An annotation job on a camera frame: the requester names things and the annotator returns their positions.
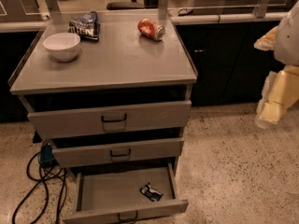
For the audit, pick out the grey drawer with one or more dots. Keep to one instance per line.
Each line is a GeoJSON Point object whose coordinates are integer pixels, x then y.
{"type": "Point", "coordinates": [111, 119]}
{"type": "Point", "coordinates": [118, 152]}
{"type": "Point", "coordinates": [111, 194]}

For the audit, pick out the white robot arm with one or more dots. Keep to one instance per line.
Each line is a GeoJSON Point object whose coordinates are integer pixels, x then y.
{"type": "Point", "coordinates": [286, 48]}

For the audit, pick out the grey bottom drawer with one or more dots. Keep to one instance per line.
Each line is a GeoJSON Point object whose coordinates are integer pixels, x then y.
{"type": "Point", "coordinates": [111, 194]}

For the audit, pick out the grey middle drawer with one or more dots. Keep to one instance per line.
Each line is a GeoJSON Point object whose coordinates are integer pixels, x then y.
{"type": "Point", "coordinates": [118, 152]}

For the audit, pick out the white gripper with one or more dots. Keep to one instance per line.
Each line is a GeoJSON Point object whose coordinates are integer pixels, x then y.
{"type": "Point", "coordinates": [288, 39]}

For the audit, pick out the blue chip bag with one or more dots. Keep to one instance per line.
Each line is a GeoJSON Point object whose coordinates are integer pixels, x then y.
{"type": "Point", "coordinates": [87, 26]}

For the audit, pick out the blue power box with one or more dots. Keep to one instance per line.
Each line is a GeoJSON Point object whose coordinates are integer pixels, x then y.
{"type": "Point", "coordinates": [46, 158]}

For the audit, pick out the grey top drawer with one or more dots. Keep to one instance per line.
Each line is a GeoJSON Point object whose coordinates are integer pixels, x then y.
{"type": "Point", "coordinates": [111, 119]}

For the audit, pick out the red soda can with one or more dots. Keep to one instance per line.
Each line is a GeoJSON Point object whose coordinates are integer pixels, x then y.
{"type": "Point", "coordinates": [151, 29]}

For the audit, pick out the blueberry rxbar wrapper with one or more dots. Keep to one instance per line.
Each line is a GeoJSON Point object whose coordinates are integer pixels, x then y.
{"type": "Point", "coordinates": [151, 193]}

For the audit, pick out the dark lower cabinets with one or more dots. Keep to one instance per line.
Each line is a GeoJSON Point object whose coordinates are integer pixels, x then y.
{"type": "Point", "coordinates": [230, 69]}

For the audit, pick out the black office chair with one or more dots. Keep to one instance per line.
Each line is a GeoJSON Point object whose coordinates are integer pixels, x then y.
{"type": "Point", "coordinates": [132, 4]}

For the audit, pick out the white ceramic bowl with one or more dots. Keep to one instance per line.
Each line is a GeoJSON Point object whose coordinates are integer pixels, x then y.
{"type": "Point", "coordinates": [62, 47]}

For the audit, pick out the grey drawer cabinet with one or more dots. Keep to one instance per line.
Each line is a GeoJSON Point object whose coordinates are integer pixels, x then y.
{"type": "Point", "coordinates": [122, 68]}

